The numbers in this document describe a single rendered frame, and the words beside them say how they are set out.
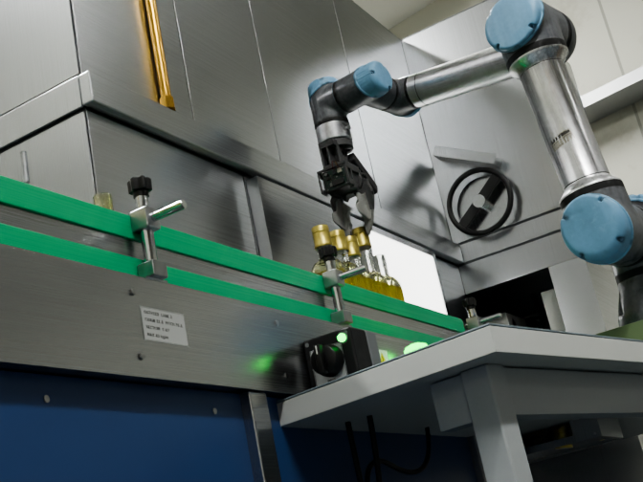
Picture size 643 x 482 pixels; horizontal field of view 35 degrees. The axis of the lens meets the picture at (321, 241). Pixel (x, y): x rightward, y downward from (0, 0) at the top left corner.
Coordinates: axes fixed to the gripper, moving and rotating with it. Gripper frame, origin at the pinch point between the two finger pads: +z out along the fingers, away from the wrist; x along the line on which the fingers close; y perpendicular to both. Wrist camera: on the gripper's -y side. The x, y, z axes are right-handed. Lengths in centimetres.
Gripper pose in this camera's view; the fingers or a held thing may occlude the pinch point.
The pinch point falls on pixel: (360, 232)
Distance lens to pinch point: 212.9
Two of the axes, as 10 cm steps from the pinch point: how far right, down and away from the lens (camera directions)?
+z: 2.0, 9.3, -3.2
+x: 8.4, -3.3, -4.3
